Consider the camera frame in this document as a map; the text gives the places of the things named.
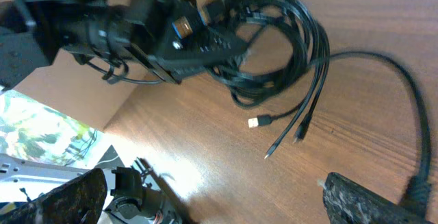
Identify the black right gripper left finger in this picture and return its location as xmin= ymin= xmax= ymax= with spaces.
xmin=1 ymin=169 xmax=107 ymax=224

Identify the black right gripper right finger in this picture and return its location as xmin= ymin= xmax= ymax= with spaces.
xmin=322 ymin=173 xmax=432 ymax=224

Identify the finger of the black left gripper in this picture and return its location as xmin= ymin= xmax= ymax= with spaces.
xmin=160 ymin=32 xmax=248 ymax=69

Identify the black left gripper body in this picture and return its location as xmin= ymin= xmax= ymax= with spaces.
xmin=126 ymin=0 xmax=216 ymax=84

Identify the thick black cable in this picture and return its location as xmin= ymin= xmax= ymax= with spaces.
xmin=205 ymin=0 xmax=433 ymax=214

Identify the black USB cable white plug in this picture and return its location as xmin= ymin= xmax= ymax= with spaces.
xmin=248 ymin=23 xmax=330 ymax=131

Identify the thin black micro USB cable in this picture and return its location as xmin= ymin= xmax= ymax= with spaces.
xmin=232 ymin=0 xmax=331 ymax=160

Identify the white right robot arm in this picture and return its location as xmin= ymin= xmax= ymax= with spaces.
xmin=1 ymin=153 xmax=432 ymax=223

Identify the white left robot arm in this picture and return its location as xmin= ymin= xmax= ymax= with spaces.
xmin=1 ymin=0 xmax=248 ymax=92

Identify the brown cardboard side panel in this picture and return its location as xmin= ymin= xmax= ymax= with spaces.
xmin=1 ymin=0 xmax=146 ymax=129

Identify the black left camera cable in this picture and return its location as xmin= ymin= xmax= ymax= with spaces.
xmin=73 ymin=54 xmax=165 ymax=86

